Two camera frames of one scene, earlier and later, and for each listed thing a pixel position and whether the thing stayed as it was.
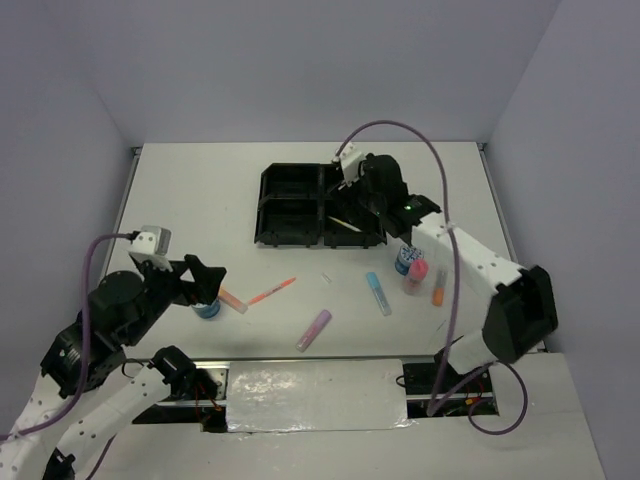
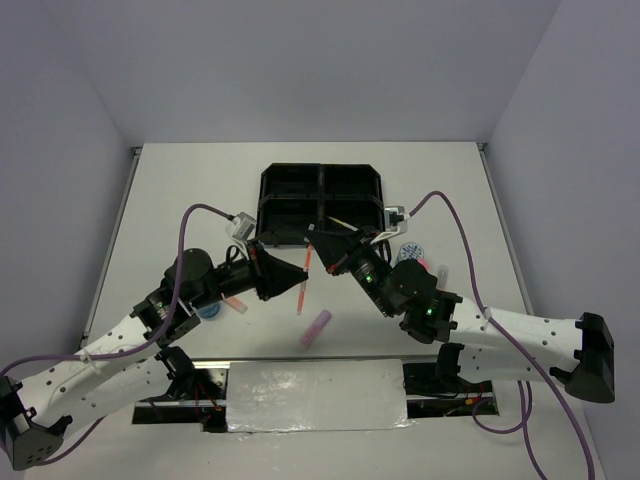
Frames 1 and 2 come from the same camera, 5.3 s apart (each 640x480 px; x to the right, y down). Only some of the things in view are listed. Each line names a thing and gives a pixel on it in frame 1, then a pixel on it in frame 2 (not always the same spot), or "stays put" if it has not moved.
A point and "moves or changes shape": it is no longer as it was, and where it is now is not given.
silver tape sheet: (316, 395) stays put
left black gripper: (205, 287) to (279, 274)
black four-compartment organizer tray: (297, 208) stays put
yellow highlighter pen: (343, 223) stays put
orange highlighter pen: (270, 292) moves or changes shape
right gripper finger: (344, 193) to (336, 265)
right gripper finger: (361, 217) to (333, 246)
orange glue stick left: (232, 301) stays put
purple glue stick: (313, 331) stays put
